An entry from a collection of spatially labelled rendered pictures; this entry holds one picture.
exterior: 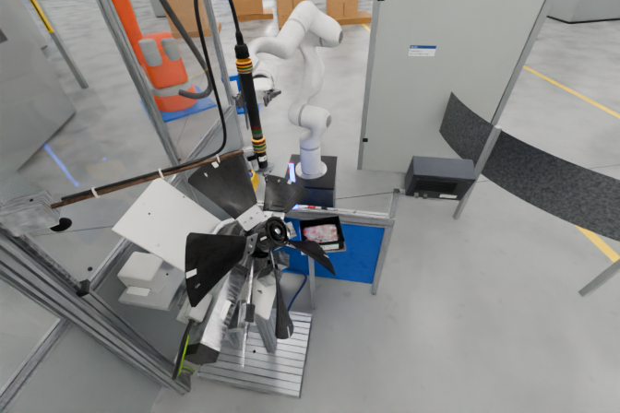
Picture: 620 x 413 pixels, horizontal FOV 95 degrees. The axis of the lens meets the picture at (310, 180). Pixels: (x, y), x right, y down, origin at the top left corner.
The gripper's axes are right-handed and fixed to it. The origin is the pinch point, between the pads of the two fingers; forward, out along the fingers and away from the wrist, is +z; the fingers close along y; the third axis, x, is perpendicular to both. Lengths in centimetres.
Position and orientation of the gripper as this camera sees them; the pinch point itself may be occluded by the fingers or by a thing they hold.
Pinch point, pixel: (252, 101)
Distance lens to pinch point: 92.9
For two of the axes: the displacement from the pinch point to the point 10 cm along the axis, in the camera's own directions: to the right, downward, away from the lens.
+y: -9.9, 0.7, 1.0
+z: -0.4, 6.1, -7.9
